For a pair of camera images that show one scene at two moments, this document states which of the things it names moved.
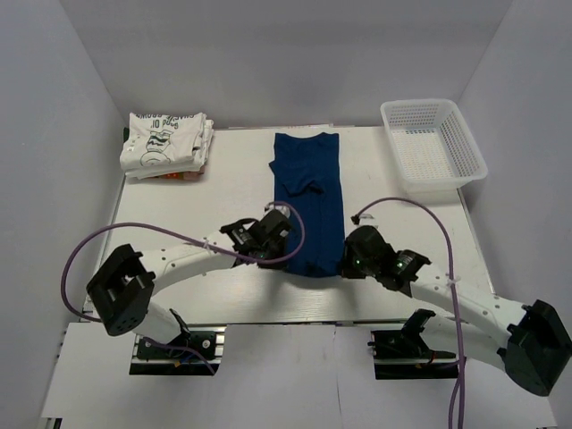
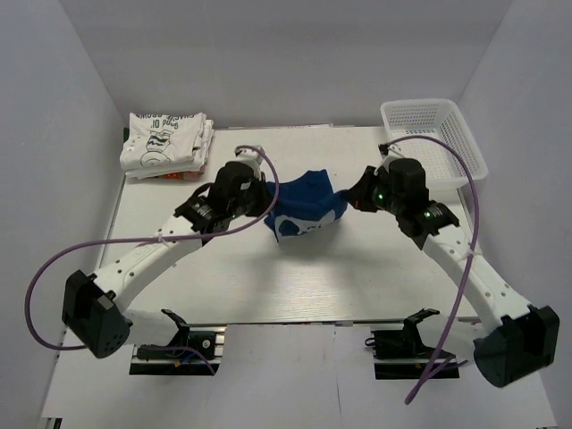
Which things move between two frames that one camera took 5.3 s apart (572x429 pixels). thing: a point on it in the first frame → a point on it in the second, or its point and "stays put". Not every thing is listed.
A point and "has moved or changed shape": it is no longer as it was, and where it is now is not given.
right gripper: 356,249 → 362,191
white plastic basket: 435,148 stays put
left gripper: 277,228 → 261,197
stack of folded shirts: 166,145 stays put
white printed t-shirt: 165,141 stays put
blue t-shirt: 306,171 has moved or changed shape
